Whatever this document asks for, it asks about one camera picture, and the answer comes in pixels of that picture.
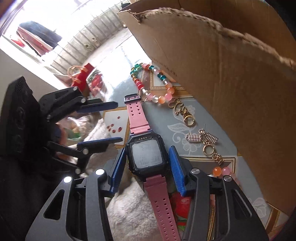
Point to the brown cardboard box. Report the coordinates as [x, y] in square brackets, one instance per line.
[237, 58]

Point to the silver gold charm earrings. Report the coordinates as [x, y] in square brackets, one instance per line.
[209, 141]

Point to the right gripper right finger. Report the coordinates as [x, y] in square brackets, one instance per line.
[235, 217]

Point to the red gift bag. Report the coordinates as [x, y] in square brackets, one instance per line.
[78, 75]

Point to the pink strap digital watch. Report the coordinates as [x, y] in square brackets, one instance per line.
[148, 160]

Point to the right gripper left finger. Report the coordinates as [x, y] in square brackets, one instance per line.
[76, 209]

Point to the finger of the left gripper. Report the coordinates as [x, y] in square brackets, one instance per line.
[59, 104]
[82, 152]

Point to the white fluffy cloth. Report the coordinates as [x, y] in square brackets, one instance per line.
[130, 212]

